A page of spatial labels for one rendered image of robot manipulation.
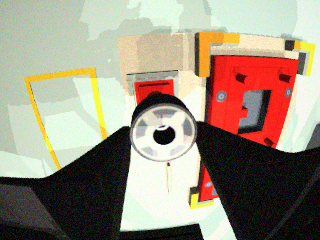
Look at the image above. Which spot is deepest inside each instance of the yellow tape outline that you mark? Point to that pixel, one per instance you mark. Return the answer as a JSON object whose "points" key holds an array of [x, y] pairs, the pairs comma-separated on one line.
{"points": [[53, 75]]}

